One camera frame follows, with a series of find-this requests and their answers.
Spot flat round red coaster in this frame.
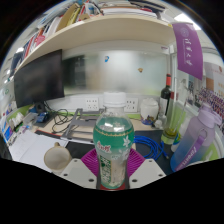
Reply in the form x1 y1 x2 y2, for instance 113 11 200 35
98 186 130 192

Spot dark wine bottle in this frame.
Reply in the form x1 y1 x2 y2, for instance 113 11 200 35
159 73 173 118

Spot purple hanging banner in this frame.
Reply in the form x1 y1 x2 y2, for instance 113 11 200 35
172 22 204 81

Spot grey metal laptop stand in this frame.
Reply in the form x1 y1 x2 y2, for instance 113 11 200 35
61 107 106 143

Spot small blue box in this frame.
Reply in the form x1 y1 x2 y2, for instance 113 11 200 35
35 111 50 124

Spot wall shelf with books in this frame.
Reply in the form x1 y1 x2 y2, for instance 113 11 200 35
8 0 176 73

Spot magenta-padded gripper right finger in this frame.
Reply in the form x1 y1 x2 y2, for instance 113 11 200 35
128 148 167 190

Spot group photo poster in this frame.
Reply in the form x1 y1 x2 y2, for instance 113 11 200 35
194 61 224 118

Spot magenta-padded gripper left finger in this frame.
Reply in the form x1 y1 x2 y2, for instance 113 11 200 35
59 148 101 190

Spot tall green-tinted glass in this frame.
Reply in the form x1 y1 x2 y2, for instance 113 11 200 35
160 99 188 146

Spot black desk mat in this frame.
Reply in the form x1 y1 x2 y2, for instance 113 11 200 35
34 128 178 174

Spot white paper sheet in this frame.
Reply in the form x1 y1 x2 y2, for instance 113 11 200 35
8 129 69 173

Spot white lidded jar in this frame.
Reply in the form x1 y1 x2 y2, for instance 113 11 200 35
139 97 160 126

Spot black tangled cables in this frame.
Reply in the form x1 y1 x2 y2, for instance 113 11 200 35
49 108 73 134

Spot white wall power outlet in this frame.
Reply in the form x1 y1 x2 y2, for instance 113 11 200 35
84 97 100 112
124 97 139 113

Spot large purple water jug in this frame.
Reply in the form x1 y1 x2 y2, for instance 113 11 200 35
169 102 224 173

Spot black computer monitor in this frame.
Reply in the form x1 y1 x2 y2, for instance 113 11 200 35
13 49 65 109

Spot green-labelled clear drink bottle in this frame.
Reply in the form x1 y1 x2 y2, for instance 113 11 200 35
92 91 136 191

